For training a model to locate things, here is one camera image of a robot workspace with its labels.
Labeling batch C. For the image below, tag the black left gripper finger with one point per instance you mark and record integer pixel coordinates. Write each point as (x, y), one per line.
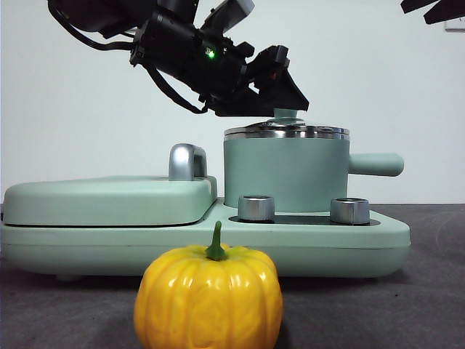
(239, 107)
(285, 94)

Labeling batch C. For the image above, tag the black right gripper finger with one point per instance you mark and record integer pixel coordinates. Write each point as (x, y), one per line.
(448, 12)
(417, 4)

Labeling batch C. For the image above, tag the glass lid with green knob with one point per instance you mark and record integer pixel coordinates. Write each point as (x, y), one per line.
(290, 131)

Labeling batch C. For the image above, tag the yellow toy pumpkin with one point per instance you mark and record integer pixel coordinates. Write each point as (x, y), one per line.
(207, 298)

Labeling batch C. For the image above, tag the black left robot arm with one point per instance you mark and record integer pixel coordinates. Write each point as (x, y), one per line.
(174, 43)

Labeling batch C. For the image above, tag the silver control knob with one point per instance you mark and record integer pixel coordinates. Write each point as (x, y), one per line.
(349, 211)
(256, 209)

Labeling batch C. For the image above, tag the mint green breakfast machine base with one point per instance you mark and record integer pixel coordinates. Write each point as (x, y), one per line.
(327, 247)

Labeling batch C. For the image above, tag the mint green griddle cover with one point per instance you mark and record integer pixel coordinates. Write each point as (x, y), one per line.
(109, 203)

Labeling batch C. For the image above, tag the white wall socket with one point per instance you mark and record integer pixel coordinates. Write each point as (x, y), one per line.
(456, 26)

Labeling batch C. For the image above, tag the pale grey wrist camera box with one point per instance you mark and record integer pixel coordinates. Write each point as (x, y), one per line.
(229, 14)

